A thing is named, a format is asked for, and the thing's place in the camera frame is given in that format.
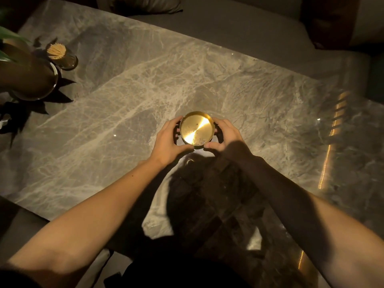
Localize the person's right hand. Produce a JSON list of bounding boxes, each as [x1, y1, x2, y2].
[[203, 117, 253, 159]]

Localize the person's left hand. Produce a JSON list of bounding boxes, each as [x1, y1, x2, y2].
[[149, 116, 195, 168]]

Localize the brown plant pot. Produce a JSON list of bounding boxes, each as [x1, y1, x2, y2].
[[0, 39, 59, 102]]

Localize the glass jar of toothpicks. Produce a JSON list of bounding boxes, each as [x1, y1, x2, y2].
[[46, 43, 79, 71]]

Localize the round gold metal tin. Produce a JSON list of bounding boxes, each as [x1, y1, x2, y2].
[[179, 111, 215, 147]]

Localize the person's right forearm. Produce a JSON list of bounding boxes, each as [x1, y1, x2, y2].
[[231, 148, 384, 288]]

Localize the dark brown cushion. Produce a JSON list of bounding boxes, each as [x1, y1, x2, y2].
[[301, 0, 360, 50]]

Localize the grey cushion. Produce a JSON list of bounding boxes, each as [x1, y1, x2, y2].
[[109, 0, 183, 15]]

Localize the green plant leaves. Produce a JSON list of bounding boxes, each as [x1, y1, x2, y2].
[[0, 9, 30, 63]]

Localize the person's left forearm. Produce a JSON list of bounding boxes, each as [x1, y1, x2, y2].
[[0, 157, 166, 281]]

